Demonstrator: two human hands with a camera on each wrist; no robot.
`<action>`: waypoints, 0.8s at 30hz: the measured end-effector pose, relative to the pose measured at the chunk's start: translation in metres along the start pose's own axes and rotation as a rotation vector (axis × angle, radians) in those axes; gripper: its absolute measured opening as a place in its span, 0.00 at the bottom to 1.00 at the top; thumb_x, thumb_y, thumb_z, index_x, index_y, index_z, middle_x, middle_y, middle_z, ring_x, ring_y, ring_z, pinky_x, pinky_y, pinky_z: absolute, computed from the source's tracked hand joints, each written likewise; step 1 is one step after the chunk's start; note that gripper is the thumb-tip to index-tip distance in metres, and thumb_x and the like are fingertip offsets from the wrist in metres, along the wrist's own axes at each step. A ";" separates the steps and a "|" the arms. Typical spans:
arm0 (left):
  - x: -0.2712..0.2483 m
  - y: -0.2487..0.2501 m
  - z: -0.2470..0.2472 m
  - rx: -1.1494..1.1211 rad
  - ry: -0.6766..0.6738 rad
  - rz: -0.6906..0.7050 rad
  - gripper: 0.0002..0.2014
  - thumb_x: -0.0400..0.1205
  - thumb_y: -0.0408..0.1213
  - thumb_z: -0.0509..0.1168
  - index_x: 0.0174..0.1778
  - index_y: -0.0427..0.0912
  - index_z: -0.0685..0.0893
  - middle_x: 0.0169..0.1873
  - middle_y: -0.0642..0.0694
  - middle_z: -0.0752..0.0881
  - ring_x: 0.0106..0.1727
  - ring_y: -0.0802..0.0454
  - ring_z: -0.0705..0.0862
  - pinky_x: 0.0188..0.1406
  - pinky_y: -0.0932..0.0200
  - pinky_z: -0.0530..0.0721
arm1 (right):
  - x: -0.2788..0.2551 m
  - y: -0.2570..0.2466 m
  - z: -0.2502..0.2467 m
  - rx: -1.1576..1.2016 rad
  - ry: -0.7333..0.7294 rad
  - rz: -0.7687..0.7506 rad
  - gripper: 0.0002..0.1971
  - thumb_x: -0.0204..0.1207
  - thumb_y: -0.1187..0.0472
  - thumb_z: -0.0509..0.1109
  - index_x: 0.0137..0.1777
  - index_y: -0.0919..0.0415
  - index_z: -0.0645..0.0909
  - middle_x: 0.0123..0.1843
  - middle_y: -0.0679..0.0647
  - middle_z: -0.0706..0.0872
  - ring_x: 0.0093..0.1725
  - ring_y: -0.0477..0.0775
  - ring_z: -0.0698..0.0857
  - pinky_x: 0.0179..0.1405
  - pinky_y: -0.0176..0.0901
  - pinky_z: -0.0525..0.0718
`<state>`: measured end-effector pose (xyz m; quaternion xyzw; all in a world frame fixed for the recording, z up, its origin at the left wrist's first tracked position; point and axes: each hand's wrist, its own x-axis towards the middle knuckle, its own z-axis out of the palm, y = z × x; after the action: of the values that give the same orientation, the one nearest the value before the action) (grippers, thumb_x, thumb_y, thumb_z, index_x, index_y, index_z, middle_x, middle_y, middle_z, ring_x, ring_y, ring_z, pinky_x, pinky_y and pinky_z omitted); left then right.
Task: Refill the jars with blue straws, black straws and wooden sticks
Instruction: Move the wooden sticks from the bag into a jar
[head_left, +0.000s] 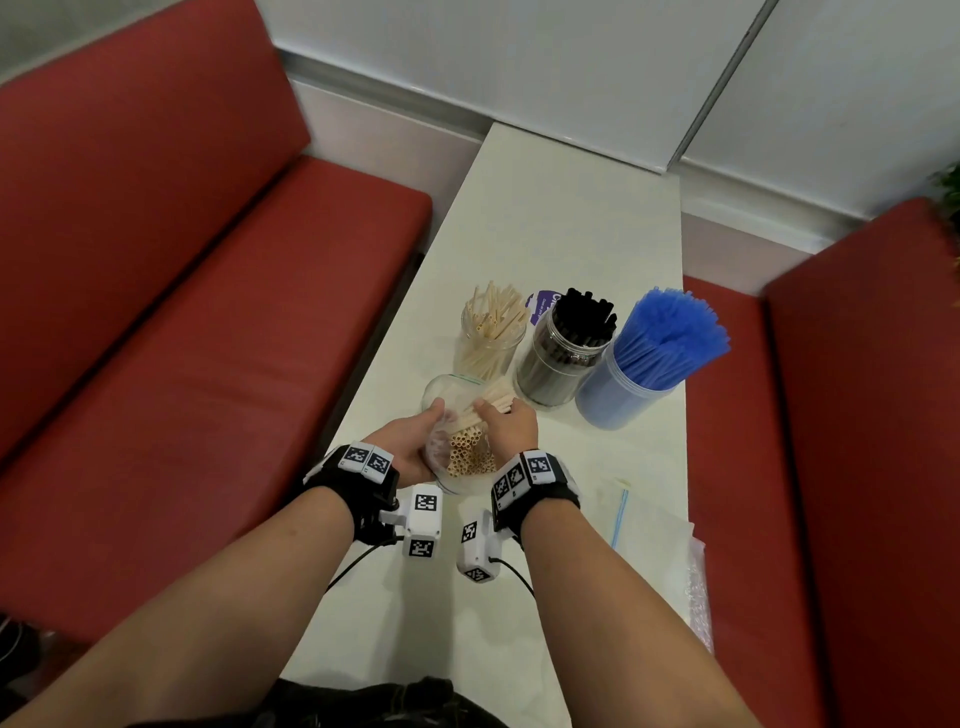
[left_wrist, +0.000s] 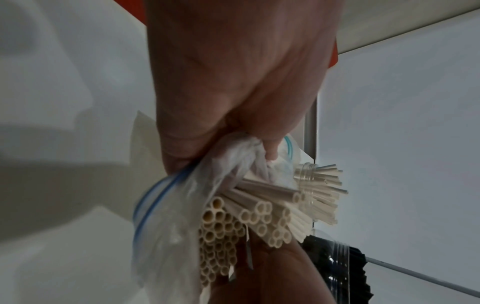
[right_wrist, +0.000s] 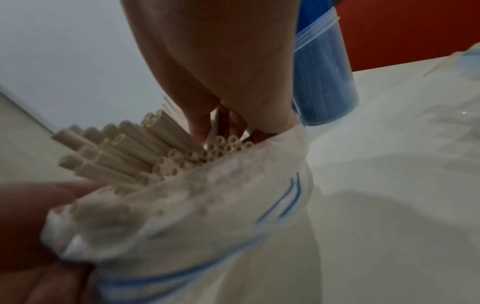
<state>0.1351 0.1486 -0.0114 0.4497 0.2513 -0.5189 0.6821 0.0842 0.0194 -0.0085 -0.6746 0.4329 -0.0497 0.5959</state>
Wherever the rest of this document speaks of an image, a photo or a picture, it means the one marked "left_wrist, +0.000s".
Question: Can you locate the person's right hand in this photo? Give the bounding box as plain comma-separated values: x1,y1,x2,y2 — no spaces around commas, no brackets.
207,234,339,304

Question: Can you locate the person's left hand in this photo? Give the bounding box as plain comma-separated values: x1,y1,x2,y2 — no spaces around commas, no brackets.
144,0,344,174

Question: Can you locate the clear glass jar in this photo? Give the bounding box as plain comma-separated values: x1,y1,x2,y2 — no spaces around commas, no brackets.
292,161,321,209
301,236,375,304

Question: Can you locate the small bunch of black straws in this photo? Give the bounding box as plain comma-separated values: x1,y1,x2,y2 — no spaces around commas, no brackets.
303,237,375,304

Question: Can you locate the clear blue-zip bag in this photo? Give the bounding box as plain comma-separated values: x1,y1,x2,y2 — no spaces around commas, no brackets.
130,130,318,304

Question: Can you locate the red sofa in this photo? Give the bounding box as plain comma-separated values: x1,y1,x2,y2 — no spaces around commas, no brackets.
112,0,149,26

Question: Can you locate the grey wall divider strip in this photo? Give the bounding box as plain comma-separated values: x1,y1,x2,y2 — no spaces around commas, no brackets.
365,256,480,297

